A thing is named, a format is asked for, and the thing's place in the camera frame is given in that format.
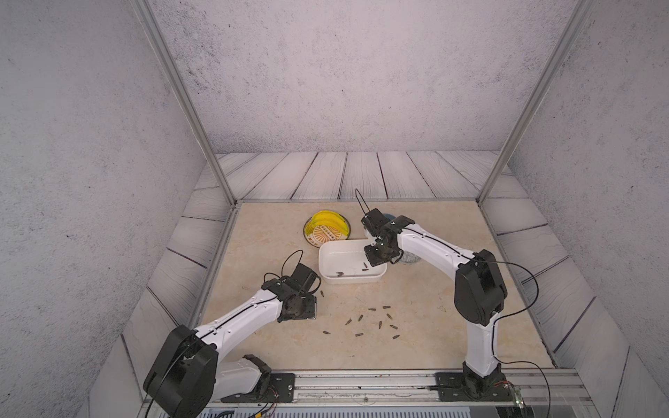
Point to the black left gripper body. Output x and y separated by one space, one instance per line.
307 308

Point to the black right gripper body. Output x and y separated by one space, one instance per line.
376 254

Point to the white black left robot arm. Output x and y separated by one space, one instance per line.
189 371

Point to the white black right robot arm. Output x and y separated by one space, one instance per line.
479 295

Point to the white plastic storage box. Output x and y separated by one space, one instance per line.
347 256

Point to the yellow banana bunch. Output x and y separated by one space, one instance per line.
329 219

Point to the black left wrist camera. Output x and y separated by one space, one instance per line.
304 280

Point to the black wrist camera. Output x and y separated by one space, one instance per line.
304 280
373 221

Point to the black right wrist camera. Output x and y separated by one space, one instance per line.
373 221

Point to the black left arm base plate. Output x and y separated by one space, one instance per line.
276 387

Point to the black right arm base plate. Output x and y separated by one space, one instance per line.
466 387

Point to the aluminium front rail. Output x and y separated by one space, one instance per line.
410 393

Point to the aluminium frame post left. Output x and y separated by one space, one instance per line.
160 48

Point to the aluminium frame post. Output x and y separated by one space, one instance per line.
559 54
160 48

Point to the aluminium frame post right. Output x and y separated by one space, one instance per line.
559 54

